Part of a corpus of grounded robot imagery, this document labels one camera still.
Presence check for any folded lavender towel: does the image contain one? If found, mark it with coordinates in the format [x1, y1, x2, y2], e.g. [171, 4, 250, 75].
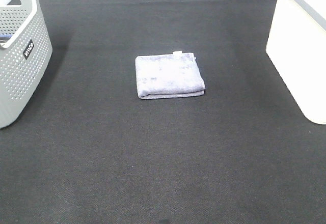
[135, 51, 206, 100]

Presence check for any white storage box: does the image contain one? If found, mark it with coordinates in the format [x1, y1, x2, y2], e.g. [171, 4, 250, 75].
[266, 0, 325, 125]

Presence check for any black table mat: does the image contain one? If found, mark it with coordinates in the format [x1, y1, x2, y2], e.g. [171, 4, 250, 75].
[1, 0, 325, 223]

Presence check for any grey perforated laundry basket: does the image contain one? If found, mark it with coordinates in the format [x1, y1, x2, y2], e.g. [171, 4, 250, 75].
[1, 0, 52, 128]

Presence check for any blue towel in basket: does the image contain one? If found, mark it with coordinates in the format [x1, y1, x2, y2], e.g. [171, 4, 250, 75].
[0, 34, 13, 43]

